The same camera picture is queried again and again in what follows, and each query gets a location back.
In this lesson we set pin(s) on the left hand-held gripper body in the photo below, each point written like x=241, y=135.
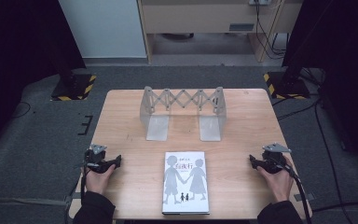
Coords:
x=97, y=158

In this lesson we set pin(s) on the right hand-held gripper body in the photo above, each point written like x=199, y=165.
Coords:
x=272, y=160

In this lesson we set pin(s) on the white grey hardcover book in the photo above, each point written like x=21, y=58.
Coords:
x=185, y=183

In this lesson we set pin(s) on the expandable grey metal book rack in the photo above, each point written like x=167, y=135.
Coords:
x=183, y=99

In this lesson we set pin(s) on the person's left hand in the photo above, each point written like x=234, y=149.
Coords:
x=98, y=182

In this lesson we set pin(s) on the person's right hand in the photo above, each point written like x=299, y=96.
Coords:
x=278, y=185

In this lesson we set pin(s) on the black tape floor mark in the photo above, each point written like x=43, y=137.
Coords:
x=85, y=124

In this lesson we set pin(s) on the grey tape piece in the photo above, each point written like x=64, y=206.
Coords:
x=304, y=196
x=70, y=199

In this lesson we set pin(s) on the metal stand with striped base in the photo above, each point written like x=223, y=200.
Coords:
x=287, y=87
x=74, y=88

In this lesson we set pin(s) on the white cabinet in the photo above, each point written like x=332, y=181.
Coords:
x=105, y=28

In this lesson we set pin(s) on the black curtain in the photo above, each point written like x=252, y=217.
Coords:
x=21, y=46
x=345, y=46

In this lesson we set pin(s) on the light wooden desk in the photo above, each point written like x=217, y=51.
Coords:
x=199, y=17

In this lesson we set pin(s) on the white power strip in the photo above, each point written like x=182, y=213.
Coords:
x=259, y=2

